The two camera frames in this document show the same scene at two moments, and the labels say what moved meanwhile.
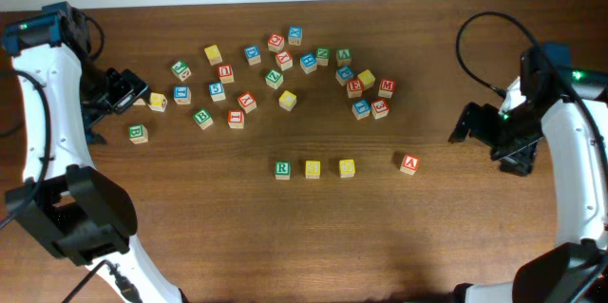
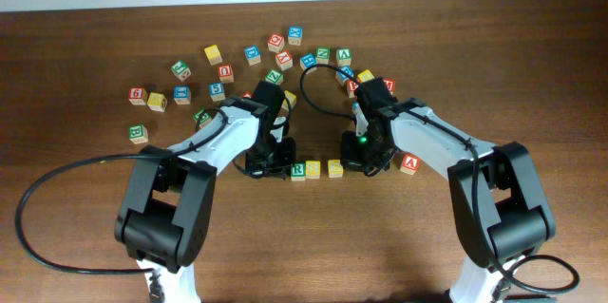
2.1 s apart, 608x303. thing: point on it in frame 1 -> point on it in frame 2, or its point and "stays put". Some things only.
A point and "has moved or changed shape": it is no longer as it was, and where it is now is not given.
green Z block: x=275 y=79 stays put
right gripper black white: x=520 y=160 -> x=355 y=161
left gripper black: x=114 y=95 -> x=272 y=163
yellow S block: x=313 y=169 stays put
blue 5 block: x=217 y=91 stays put
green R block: x=282 y=170 has moved or changed shape
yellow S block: x=347 y=168 has moved or changed shape
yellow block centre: x=288 y=100 stays put
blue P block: x=343 y=73 stays put
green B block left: x=138 y=134 stays put
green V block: x=344 y=56 stays put
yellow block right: x=367 y=79 stays put
